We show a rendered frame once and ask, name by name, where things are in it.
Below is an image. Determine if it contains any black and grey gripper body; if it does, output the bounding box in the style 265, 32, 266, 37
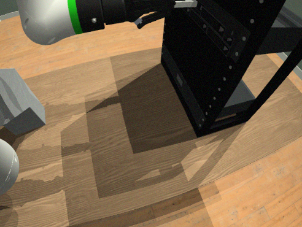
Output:
102, 0, 145, 25

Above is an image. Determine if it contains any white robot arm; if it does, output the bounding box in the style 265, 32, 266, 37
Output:
0, 0, 106, 195

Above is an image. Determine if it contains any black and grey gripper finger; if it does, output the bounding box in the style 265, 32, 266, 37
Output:
132, 0, 198, 7
133, 4, 197, 29

